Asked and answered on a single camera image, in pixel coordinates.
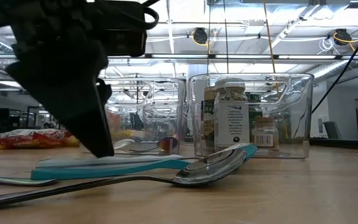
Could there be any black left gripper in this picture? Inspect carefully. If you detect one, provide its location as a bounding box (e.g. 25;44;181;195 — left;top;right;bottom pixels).
0;0;116;158

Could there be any orange instant noodle packet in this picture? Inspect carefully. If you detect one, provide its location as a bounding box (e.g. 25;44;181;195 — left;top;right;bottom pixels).
105;110;121;131

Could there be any purple spoon teal handle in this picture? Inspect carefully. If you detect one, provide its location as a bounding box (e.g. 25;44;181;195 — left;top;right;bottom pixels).
37;154;185;169

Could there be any teal toothbrush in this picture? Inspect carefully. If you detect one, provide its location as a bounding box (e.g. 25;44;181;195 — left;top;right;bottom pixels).
30;142;258;181

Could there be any silver-red noodle packet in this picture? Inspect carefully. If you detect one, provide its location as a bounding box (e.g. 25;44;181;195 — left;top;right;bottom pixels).
0;128;81;151

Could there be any large tan-lid spice jar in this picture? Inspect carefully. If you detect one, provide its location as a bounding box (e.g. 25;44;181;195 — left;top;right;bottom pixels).
202;85;226;155

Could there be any dark grey metal spoon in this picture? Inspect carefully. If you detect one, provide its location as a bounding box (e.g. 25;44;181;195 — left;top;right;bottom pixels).
0;148;248;213

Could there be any white-lid spice jar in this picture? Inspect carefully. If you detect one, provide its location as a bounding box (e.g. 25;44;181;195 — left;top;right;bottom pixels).
213;77;250;149

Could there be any small cork-lid jar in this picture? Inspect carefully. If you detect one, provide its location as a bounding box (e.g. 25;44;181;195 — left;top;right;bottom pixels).
251;116;280;149

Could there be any yellow instant noodle packet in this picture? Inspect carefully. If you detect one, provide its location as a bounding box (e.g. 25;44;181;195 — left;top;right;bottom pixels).
112;128;147;141

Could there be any small clear plastic bin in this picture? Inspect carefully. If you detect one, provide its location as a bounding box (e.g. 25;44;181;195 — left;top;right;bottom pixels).
187;73;315;159
99;77;186;156

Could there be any green-lid spice jar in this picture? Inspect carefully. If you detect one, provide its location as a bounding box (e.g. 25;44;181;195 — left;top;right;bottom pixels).
247;91;264;131

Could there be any grey chair back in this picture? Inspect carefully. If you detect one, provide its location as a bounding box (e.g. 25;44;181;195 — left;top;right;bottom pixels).
321;120;343;140

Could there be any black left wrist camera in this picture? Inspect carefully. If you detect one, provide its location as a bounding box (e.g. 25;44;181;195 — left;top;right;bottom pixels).
103;0;147;58

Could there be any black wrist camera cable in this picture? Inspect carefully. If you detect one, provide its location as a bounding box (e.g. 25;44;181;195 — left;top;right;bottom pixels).
141;0;160;31

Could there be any black ceiling cord reel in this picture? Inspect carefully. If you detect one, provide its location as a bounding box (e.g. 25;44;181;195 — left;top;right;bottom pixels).
333;27;358;54
191;27;219;47

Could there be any yellow cable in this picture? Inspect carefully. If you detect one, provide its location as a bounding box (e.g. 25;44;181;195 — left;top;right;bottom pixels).
261;0;278;94

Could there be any black aluminium frame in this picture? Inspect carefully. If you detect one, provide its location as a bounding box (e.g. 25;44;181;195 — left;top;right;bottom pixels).
308;138;358;151

